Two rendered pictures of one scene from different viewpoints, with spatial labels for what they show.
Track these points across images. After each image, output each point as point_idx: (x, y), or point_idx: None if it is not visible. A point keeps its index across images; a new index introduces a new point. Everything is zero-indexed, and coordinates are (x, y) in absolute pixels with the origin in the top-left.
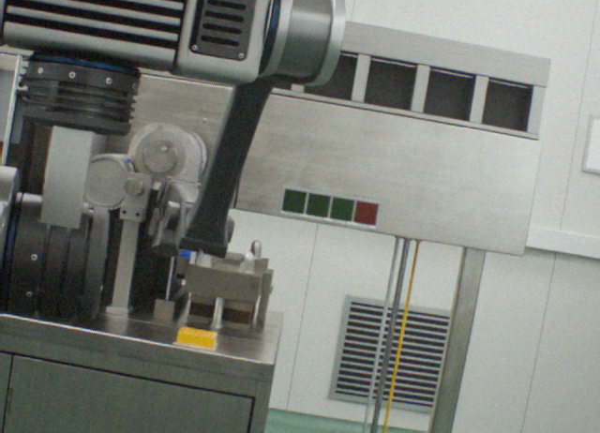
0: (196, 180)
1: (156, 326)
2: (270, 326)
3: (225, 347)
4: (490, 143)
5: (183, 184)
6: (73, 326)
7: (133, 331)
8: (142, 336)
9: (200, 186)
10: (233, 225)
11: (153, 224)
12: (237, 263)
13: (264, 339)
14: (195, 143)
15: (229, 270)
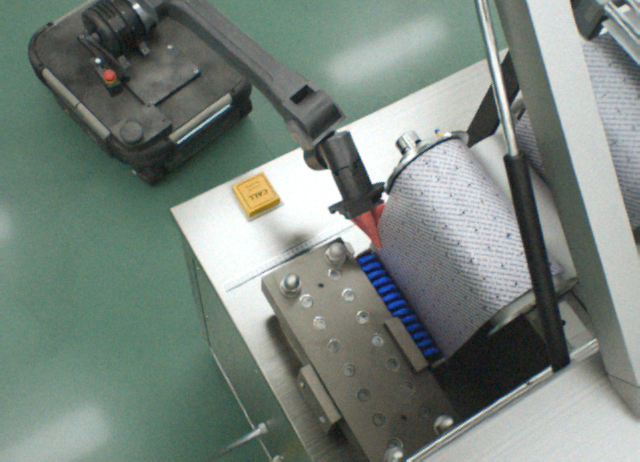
0: (469, 316)
1: (324, 217)
2: (285, 383)
3: (234, 216)
4: None
5: (279, 70)
6: (343, 128)
7: (314, 174)
8: (294, 164)
9: (282, 104)
10: None
11: (378, 183)
12: (345, 344)
13: (239, 299)
14: (474, 265)
15: (302, 268)
